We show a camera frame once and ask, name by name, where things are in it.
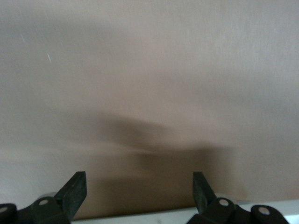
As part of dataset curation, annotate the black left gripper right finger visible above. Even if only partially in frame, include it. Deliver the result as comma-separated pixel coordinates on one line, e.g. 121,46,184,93
186,172,290,224

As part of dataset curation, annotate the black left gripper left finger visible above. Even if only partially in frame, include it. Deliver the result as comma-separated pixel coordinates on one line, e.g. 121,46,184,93
0,171,88,224

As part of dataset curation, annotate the brown table cover sheet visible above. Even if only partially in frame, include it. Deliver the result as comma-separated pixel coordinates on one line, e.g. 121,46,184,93
0,0,299,220

